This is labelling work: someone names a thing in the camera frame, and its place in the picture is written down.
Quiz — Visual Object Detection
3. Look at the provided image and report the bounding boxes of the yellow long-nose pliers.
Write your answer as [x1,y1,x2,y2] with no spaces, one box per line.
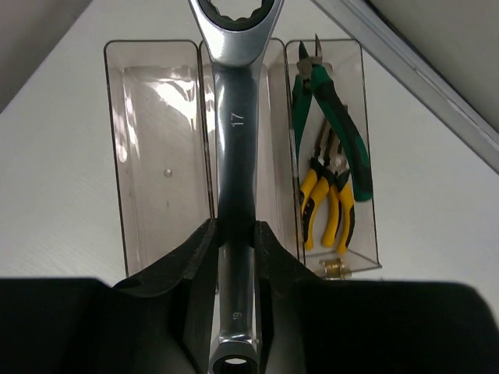
[330,129,356,255]

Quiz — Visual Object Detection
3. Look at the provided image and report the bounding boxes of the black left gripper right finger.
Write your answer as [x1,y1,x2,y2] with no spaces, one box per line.
[253,221,327,373]

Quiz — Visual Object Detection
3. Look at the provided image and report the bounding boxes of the green side cutters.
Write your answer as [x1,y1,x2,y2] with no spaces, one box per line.
[292,38,373,202]

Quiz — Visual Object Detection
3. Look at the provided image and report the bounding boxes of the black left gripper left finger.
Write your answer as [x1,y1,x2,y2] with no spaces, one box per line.
[113,219,218,373]

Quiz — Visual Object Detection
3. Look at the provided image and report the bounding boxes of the clear three-compartment organizer tray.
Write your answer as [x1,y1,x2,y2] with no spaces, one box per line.
[104,39,380,277]

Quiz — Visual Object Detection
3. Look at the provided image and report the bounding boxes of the yellow black pliers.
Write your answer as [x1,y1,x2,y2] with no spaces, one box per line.
[300,120,344,250]

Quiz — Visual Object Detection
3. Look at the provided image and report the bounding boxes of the aluminium rail at back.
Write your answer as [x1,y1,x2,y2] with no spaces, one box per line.
[314,1,498,172]

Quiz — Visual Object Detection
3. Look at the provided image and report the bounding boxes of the large silver ratchet wrench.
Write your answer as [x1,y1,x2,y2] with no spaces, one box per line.
[190,1,283,373]

